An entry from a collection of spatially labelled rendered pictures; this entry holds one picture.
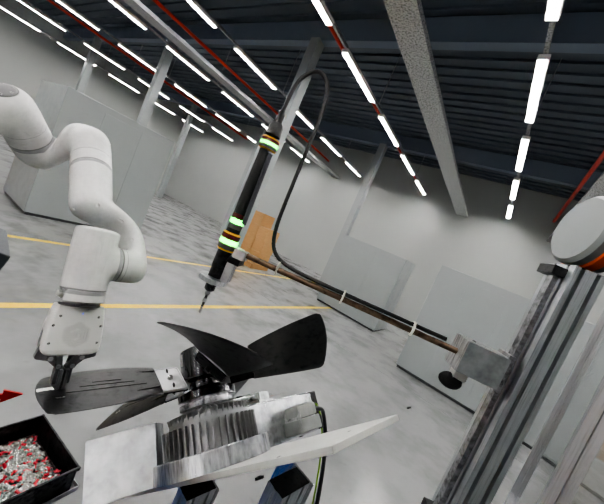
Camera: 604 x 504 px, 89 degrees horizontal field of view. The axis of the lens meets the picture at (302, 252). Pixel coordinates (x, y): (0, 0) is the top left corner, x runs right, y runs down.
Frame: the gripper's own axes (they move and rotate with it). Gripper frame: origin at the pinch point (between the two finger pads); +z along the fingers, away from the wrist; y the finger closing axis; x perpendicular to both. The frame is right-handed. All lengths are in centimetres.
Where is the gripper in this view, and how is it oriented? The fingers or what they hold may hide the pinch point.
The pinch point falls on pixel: (60, 377)
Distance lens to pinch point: 84.6
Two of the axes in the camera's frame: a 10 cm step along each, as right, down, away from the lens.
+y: 6.2, 2.0, 7.5
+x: -7.6, -0.6, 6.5
